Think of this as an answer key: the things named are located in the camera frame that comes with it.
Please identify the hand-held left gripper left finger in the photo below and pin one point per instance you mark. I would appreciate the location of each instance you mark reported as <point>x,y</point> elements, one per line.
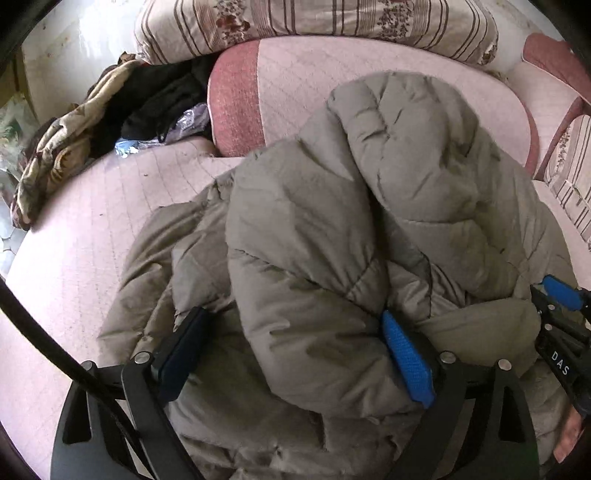
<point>184,350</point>

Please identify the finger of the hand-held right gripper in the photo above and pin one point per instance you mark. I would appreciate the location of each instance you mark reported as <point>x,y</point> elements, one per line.
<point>561,290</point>

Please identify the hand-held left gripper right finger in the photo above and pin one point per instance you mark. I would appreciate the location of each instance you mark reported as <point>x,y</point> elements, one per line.
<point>408,360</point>

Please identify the olive quilted down jacket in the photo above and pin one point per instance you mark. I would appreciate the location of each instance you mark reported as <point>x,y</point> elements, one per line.
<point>323,230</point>

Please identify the black clothes pile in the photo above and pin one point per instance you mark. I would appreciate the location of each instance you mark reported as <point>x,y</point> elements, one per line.
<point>152,101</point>

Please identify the person's right hand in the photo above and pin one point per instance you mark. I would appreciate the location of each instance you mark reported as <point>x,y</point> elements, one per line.
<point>575,434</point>

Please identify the striped floral pillow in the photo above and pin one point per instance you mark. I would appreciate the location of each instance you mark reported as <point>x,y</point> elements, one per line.
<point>277,23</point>
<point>572,175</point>

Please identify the pink quilted sofa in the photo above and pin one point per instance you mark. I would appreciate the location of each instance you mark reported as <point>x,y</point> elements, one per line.
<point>69,254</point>

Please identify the clear plastic bag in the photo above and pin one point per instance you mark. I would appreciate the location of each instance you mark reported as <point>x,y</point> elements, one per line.
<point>191,121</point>

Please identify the beige patterned blanket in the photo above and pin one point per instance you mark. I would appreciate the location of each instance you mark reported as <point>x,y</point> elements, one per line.
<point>55,152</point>

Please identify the green floral cloth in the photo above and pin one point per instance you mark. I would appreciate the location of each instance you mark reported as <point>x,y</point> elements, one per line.
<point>9,129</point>

